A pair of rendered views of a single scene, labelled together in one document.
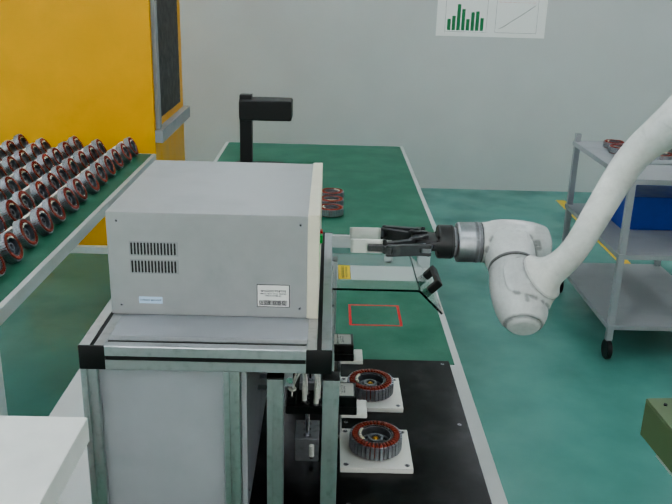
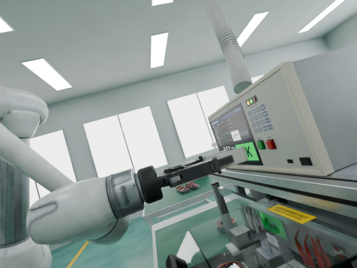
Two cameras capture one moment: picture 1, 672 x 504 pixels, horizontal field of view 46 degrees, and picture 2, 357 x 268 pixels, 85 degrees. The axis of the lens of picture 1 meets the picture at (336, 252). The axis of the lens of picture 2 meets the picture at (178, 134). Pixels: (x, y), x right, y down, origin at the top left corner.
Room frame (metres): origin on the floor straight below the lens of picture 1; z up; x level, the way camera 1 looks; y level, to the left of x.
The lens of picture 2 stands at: (2.11, -0.22, 1.23)
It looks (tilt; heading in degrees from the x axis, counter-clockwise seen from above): 5 degrees up; 170
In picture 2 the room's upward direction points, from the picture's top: 18 degrees counter-clockwise
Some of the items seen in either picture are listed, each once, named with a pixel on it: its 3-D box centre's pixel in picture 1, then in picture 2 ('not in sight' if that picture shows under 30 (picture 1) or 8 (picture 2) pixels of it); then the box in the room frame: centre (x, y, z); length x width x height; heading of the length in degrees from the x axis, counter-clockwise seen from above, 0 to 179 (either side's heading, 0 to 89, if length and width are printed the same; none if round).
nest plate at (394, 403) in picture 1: (369, 393); not in sight; (1.71, -0.09, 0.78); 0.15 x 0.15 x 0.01; 1
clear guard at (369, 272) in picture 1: (369, 282); (269, 247); (1.79, -0.08, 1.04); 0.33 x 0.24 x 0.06; 91
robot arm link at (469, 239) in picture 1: (466, 242); (128, 191); (1.67, -0.29, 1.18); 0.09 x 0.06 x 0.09; 1
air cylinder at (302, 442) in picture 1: (307, 439); not in sight; (1.46, 0.05, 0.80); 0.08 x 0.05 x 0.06; 1
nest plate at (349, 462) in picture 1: (374, 450); not in sight; (1.47, -0.10, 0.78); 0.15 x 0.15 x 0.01; 1
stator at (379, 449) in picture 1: (375, 440); not in sight; (1.47, -0.10, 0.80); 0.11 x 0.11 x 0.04
